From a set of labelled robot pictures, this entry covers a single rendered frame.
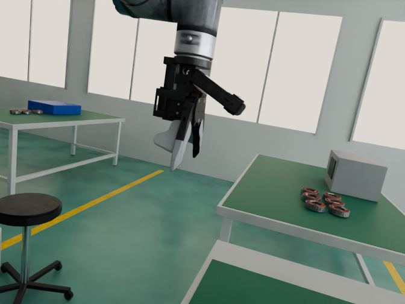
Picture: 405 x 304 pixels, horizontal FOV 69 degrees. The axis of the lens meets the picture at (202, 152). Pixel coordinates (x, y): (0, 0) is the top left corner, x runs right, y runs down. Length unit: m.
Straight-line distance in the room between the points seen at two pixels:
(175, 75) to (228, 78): 4.13
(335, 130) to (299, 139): 0.51
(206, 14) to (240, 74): 4.12
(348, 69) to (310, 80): 0.50
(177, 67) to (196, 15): 0.09
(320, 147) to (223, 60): 1.95
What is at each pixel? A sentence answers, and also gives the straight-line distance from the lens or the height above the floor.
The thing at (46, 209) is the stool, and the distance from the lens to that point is 1.81.
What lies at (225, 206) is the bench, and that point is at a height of 0.75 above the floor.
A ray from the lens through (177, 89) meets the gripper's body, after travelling 0.57.
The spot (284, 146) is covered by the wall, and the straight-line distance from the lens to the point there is 4.60.
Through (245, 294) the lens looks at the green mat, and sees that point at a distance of 0.96.
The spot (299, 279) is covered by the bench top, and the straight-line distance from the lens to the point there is 1.11.
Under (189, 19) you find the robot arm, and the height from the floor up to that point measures 1.41.
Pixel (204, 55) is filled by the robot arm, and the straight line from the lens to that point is 0.55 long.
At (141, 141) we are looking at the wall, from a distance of 5.23.
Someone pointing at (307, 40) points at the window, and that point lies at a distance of 4.66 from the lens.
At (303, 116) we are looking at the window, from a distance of 4.57.
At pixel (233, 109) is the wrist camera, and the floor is 1.28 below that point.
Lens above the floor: 1.29
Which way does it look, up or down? 11 degrees down
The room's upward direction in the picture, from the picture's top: 9 degrees clockwise
